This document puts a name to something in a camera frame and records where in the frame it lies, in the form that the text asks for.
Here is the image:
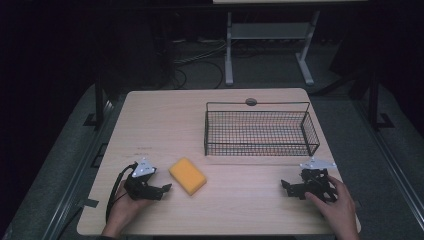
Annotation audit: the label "white metal stand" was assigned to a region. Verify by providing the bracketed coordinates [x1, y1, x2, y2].
[224, 9, 322, 87]

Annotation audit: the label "yellow sponge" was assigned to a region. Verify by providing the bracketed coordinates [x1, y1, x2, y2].
[168, 157, 208, 197]

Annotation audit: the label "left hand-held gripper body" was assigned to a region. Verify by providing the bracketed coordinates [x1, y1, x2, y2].
[123, 157, 165, 202]

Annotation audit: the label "person's left hand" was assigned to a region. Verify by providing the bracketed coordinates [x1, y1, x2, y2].
[101, 180, 155, 239]

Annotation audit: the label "person's right hand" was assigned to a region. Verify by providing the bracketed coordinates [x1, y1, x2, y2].
[304, 175, 361, 240]

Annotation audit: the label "black wire basket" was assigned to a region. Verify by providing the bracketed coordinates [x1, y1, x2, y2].
[203, 101, 321, 158]

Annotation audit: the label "floor cables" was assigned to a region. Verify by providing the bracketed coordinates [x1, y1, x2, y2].
[171, 39, 228, 90]

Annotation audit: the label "black cable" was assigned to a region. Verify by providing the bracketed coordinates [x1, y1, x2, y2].
[105, 162, 138, 224]

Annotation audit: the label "black metal post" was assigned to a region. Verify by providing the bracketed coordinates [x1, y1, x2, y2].
[83, 49, 107, 128]
[367, 59, 395, 131]

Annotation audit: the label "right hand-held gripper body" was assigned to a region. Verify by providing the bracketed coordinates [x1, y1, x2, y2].
[287, 157, 338, 204]

